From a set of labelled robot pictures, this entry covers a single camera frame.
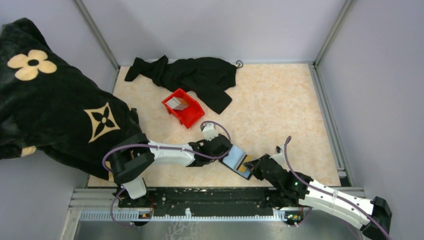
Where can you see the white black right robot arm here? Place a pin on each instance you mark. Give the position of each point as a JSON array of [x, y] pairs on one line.
[[371, 216]]

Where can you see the gold credit card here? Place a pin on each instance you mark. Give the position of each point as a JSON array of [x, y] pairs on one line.
[[242, 166]]

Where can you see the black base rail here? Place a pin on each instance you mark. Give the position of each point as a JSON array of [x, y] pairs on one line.
[[210, 202]]

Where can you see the red plastic bin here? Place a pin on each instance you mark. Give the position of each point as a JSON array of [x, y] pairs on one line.
[[190, 115]]

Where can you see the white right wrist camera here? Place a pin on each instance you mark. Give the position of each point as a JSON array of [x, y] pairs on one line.
[[279, 155]]

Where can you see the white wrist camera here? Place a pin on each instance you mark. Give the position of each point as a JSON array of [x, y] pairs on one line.
[[209, 131], [279, 155]]

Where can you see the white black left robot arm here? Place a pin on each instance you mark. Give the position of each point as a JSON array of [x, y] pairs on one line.
[[131, 157]]

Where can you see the black cloth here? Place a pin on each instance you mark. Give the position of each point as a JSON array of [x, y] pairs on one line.
[[207, 77]]

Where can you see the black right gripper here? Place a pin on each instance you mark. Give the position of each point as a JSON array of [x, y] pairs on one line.
[[255, 164]]

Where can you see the black leather card holder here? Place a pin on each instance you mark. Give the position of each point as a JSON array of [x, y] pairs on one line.
[[235, 160]]

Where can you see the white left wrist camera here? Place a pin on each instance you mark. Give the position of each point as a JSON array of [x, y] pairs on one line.
[[209, 131]]

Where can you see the black floral blanket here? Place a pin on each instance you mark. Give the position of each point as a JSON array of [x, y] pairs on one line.
[[49, 105]]

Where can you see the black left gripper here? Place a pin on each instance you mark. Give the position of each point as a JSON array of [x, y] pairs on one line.
[[206, 141]]

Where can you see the stack of silver cards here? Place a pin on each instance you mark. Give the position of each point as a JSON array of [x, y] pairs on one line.
[[177, 104]]

